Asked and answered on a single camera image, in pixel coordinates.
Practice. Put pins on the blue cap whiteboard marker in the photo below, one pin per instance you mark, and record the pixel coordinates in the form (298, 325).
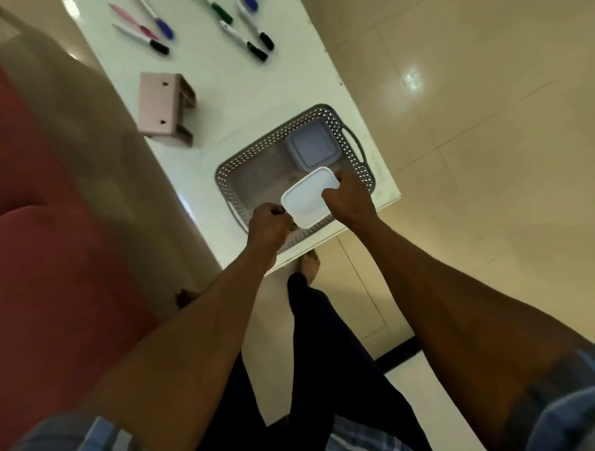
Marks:
(251, 3)
(165, 29)

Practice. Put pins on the person's left hand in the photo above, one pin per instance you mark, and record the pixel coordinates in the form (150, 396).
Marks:
(269, 227)

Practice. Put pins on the blue plaid shirt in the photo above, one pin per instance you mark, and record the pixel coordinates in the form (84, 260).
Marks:
(558, 418)

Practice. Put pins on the red fabric sofa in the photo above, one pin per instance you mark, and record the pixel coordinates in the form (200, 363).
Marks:
(56, 279)

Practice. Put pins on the person's right leg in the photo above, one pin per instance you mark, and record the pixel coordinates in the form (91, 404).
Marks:
(334, 362)

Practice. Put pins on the person's right foot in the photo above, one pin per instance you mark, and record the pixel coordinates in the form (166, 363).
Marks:
(309, 267)

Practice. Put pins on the pink pen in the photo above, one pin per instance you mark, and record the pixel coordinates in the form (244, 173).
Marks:
(132, 21)

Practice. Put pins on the grey lid square container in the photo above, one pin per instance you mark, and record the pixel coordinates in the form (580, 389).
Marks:
(311, 145)

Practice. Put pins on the green cap whiteboard marker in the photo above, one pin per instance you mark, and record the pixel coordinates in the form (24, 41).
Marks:
(224, 15)

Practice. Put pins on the person's foot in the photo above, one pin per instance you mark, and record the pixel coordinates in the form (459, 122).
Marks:
(309, 267)
(187, 297)

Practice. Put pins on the grey perforated plastic basket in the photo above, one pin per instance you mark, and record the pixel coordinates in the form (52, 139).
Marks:
(260, 172)

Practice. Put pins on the person's right forearm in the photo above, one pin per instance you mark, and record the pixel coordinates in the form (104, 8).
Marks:
(465, 316)

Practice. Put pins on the pink plastic desk organizer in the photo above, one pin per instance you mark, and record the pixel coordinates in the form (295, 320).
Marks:
(160, 107)

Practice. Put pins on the person's left leg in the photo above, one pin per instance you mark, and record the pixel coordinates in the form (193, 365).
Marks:
(232, 409)

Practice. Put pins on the black skirting board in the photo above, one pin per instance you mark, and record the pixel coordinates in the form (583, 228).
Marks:
(397, 355)

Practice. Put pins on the person's left forearm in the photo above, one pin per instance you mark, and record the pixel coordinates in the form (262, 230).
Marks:
(186, 353)

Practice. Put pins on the white lid teal container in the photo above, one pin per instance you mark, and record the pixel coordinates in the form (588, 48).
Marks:
(309, 197)

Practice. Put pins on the person's left foot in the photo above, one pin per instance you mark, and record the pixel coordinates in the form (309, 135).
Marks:
(187, 297)

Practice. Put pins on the person's right hand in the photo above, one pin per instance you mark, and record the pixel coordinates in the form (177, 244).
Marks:
(351, 200)

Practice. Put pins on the white table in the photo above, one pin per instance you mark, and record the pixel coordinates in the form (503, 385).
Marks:
(232, 79)

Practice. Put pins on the person's leg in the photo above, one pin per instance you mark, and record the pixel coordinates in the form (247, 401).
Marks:
(232, 409)
(334, 362)

